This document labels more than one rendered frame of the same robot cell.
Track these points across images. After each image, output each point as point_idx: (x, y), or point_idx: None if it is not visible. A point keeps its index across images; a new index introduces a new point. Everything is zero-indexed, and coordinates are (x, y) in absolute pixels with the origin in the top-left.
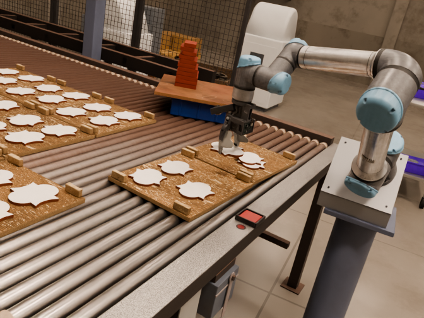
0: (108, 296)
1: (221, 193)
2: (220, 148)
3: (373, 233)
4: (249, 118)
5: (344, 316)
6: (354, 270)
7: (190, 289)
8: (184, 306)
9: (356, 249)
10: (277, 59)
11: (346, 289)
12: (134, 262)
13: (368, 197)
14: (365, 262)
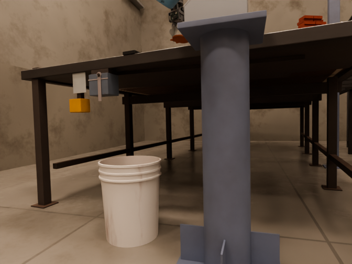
0: None
1: None
2: (172, 37)
3: (209, 47)
4: (173, 9)
5: (215, 176)
6: (204, 101)
7: (72, 66)
8: (74, 77)
9: (201, 73)
10: None
11: (204, 129)
12: None
13: (157, 1)
14: (217, 92)
